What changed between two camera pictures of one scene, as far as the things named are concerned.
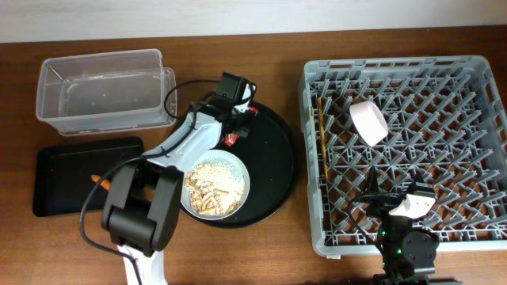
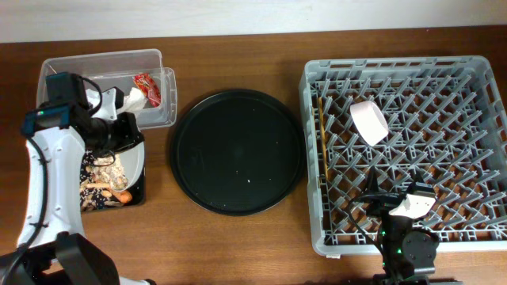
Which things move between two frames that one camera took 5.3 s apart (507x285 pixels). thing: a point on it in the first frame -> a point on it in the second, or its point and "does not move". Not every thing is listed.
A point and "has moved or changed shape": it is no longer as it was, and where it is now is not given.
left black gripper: (248, 127) -> (134, 134)
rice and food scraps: (214, 188) -> (97, 176)
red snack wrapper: (230, 138) -> (149, 88)
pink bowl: (369, 122) does not move
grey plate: (215, 184) -> (132, 162)
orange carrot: (105, 184) has moved or changed shape
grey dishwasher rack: (447, 127) does not move
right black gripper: (383, 204) does not move
